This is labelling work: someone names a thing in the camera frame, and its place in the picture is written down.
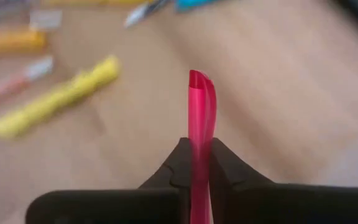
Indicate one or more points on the orange-yellow highlighter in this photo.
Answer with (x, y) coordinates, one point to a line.
(14, 40)

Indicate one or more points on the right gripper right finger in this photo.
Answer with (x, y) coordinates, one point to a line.
(235, 193)

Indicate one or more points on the blue highlighter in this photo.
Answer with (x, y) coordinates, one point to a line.
(191, 3)

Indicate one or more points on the pink pen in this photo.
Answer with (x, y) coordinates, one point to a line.
(199, 109)

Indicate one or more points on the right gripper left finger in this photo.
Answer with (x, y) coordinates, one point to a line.
(169, 177)

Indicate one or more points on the brown marker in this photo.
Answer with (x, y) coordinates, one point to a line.
(45, 19)

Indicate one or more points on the bright yellow highlighter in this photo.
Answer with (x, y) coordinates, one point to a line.
(57, 96)

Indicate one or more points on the orange marker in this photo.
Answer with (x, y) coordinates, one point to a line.
(11, 84)

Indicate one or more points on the black and white marker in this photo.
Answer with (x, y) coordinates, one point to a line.
(138, 14)

